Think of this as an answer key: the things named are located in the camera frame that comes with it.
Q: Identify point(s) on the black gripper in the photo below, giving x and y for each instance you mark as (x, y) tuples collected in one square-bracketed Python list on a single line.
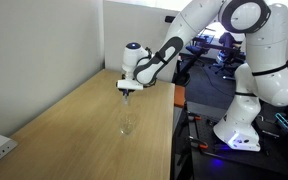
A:
[(127, 91)]

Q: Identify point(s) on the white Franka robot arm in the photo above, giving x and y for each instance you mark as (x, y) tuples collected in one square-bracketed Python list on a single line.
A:
[(270, 50)]

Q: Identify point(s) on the clear glass cup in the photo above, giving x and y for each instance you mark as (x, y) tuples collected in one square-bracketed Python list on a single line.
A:
[(128, 125)]

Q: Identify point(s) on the orange flat panel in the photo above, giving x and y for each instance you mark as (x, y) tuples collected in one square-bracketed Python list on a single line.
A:
[(179, 96)]

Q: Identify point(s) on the white partition board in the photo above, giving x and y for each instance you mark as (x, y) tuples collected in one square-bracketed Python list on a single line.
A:
[(117, 40)]

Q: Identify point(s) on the dark office chair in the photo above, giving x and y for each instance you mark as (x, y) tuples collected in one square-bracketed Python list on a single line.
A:
[(227, 43)]

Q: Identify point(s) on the black camera on stand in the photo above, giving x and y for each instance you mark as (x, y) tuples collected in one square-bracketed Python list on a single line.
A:
[(169, 19)]

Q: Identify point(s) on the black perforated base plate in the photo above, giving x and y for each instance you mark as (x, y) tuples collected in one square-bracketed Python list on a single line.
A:
[(277, 161)]

